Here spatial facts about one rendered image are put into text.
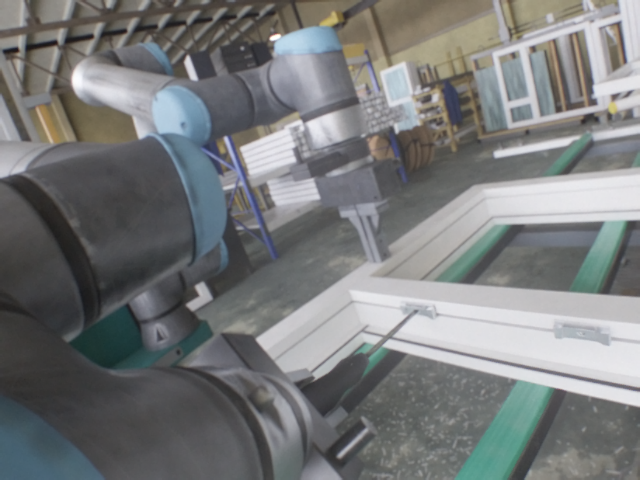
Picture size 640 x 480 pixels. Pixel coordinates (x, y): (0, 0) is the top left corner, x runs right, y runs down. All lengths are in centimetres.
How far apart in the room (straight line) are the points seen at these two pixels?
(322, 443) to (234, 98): 48
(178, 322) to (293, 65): 92
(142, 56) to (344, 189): 72
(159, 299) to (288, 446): 110
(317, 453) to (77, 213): 19
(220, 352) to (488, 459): 24
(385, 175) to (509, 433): 35
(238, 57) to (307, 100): 433
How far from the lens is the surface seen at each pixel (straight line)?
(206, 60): 467
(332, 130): 56
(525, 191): 83
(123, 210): 22
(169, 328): 129
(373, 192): 55
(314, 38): 57
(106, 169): 23
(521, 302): 43
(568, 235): 87
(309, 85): 56
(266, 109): 64
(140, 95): 73
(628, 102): 205
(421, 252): 69
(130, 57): 114
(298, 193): 501
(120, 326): 139
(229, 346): 28
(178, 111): 58
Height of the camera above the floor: 116
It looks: 16 degrees down
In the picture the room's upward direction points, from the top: 20 degrees counter-clockwise
